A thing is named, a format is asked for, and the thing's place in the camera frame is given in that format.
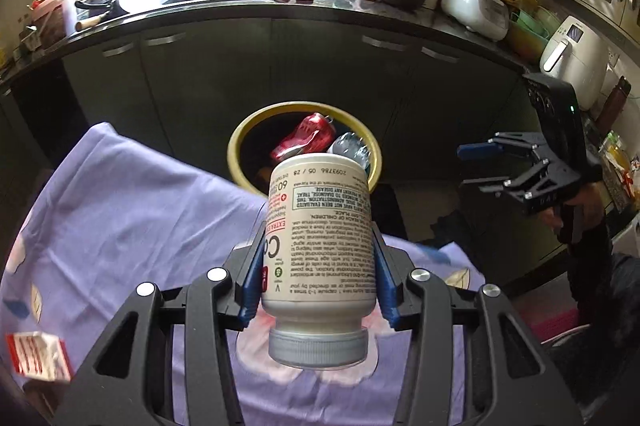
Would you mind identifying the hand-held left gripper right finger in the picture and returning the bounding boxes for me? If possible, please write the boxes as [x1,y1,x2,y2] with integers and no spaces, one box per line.
[371,231,583,426]

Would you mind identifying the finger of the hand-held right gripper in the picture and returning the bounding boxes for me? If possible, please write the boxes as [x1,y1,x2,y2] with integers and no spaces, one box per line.
[456,131,553,167]
[461,158,556,204]

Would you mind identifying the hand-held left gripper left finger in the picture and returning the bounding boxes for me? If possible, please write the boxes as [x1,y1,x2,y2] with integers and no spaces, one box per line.
[62,231,266,426]

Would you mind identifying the white supplement bottle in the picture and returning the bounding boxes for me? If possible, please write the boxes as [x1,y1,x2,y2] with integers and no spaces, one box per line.
[260,152,377,371]

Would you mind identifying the crushed red soda can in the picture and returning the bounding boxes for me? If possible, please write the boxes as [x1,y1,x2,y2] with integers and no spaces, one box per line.
[270,113,337,162]

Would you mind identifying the yellow rimmed trash bin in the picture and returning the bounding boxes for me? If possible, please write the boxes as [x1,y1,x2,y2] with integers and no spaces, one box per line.
[227,101,383,197]

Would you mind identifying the person's right forearm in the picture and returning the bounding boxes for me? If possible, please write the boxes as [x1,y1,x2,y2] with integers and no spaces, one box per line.
[565,221,640,337]

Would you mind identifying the person's right hand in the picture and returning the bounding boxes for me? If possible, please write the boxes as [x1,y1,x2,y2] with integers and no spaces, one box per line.
[539,183,608,242]

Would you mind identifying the red thermos bottle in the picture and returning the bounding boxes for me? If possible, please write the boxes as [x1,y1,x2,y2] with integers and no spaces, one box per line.
[595,76,632,137]

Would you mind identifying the white air fryer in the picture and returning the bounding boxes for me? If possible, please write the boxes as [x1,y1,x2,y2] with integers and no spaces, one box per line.
[539,15,607,107]

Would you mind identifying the colourful snack packet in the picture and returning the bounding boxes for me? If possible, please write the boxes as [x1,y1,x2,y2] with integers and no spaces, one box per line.
[597,131,636,212]

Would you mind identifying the stack of green basins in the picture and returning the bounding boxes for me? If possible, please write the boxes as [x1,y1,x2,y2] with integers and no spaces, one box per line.
[505,6,561,62]

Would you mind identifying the purple floral tablecloth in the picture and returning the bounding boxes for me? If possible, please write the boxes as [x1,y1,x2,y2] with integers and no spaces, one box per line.
[0,122,486,426]

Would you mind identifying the green kitchen cabinets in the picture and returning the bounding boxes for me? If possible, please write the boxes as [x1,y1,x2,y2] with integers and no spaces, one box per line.
[0,13,546,287]

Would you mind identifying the red white cigarette box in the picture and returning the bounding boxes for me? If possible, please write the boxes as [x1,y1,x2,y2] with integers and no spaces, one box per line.
[5,331,75,382]

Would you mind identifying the white plate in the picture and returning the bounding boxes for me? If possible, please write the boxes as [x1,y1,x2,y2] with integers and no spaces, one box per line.
[119,0,163,13]

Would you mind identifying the wooden rolling pin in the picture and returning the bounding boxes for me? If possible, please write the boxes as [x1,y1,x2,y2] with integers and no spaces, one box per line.
[75,13,108,32]

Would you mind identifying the pink bucket with white lid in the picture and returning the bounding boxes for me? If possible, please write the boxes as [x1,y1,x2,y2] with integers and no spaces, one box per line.
[32,0,76,49]

